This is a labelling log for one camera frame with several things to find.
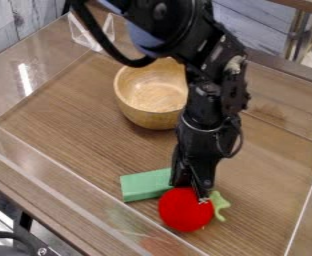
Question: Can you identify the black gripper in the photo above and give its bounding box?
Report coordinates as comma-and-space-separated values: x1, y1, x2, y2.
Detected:
170, 115, 245, 203

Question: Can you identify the green rectangular block stick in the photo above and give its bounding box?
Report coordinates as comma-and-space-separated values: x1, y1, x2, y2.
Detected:
121, 168, 173, 202

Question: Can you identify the red felt strawberry toy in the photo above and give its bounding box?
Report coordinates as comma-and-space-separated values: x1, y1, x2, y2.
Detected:
158, 186, 233, 233

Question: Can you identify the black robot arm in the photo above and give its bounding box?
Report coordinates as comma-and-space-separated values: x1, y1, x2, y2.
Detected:
103, 0, 251, 203

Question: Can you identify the wooden brown bowl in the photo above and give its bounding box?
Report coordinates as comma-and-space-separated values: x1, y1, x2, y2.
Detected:
114, 58, 189, 130

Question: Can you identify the black table leg clamp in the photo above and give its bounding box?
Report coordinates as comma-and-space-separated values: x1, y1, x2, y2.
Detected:
0, 212, 62, 256

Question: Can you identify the metal chair frame background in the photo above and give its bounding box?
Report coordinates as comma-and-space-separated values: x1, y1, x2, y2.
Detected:
285, 10, 312, 63

